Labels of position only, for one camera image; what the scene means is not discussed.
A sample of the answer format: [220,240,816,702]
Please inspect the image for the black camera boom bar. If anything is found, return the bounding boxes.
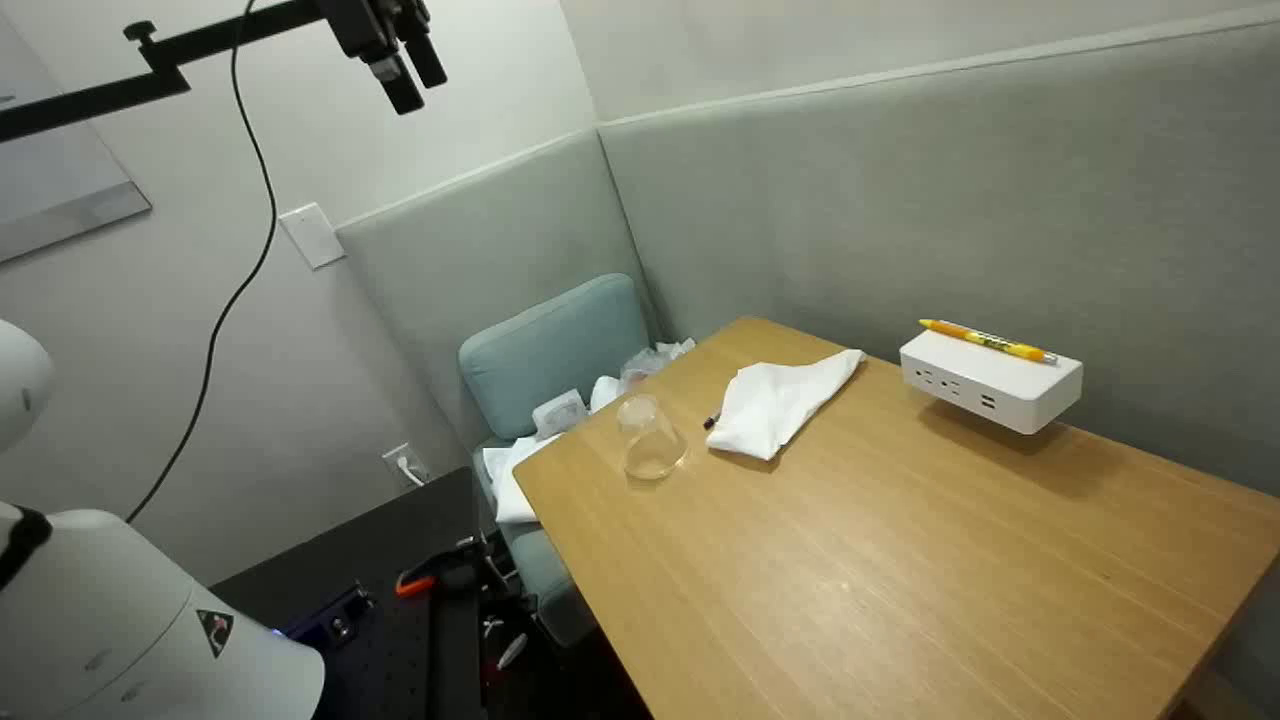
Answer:
[0,0,333,144]

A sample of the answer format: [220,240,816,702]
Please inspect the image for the black hanging cable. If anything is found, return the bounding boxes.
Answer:
[123,0,282,527]

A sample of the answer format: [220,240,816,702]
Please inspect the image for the white router box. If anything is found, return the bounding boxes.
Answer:
[894,328,1086,441]

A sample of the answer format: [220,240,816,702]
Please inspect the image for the clear drinking glass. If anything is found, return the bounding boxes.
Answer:
[613,391,690,487]

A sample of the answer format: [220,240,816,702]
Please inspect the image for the white wiping cloth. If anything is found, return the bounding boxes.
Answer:
[705,348,868,469]

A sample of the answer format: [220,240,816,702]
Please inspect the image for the white wall plate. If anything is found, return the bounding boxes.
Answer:
[275,199,350,275]

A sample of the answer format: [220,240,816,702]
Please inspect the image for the black orange-tipped clamp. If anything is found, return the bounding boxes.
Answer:
[393,534,487,604]

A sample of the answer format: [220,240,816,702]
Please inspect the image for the grey framed whiteboard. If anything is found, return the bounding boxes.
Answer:
[0,19,155,267]

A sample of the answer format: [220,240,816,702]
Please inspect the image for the yellow marker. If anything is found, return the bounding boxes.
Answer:
[916,316,1058,370]

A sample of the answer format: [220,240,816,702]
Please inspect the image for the black equipment cart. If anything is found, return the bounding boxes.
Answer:
[266,577,386,720]

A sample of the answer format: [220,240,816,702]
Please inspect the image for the white papers on chair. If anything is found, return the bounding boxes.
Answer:
[477,386,633,534]

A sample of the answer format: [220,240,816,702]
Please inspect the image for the white wall outlet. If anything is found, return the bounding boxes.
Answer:
[378,441,435,494]

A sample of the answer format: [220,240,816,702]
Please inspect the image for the teal upholstered chair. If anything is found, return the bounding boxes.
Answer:
[455,271,660,650]

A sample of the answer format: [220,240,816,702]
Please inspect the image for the black mounted camera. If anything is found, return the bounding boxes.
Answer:
[315,0,453,120]

